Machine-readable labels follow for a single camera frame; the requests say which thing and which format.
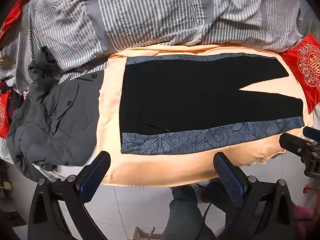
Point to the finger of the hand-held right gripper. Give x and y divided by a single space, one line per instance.
295 143
312 133

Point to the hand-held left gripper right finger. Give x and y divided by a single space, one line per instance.
228 177

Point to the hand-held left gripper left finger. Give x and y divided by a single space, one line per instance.
96 175

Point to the black pants blue floral stripe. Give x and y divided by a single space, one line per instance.
200 100

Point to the pink slipper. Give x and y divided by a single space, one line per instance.
303 217

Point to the orange bed sheet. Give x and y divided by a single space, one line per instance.
110 120

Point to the person's leg in jeans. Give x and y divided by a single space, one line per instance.
183 215

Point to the large red embroidered cushion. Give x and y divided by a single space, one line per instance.
306 70

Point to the dark grey jacket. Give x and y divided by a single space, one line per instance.
52 127

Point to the cardboard box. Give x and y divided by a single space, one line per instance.
146 233

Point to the red cloth at left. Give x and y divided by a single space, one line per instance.
4 115

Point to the red cloth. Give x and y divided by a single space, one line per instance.
4 115
11 17

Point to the grey striped duvet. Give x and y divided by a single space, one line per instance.
155 12

